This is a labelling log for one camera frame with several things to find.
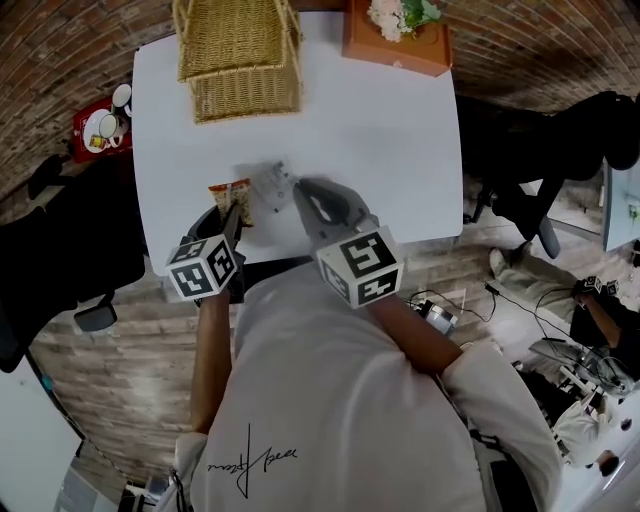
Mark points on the white enamel mug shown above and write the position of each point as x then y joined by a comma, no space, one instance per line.
105,125
121,95

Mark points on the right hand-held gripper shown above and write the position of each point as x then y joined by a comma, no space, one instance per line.
365,265

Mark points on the silver metal box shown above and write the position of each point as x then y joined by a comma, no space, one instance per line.
440,320

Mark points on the person's right forearm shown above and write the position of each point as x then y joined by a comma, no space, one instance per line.
415,335

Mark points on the orange snack packet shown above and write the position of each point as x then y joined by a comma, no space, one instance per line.
220,192

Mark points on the wicker basket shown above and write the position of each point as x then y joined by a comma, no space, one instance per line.
240,95

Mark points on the person's left forearm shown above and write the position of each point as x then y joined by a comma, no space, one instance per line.
212,360

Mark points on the orange drawer box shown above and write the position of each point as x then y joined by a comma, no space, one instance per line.
370,50

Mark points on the black office chair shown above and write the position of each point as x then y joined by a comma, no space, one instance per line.
550,160
65,250

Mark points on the person's black trousers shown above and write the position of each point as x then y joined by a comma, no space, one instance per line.
270,264

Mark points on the red gift box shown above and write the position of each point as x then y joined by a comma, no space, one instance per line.
79,135

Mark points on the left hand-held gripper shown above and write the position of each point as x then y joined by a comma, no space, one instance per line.
200,270

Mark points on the white side table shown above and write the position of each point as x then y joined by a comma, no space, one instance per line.
30,450

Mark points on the person's white t-shirt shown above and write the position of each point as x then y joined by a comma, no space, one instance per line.
340,400

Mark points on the pale grey desk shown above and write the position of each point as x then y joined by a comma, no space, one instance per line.
622,200

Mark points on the pink flower bouquet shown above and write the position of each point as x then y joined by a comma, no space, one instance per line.
390,20

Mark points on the small yellow packet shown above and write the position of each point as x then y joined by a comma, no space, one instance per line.
98,143

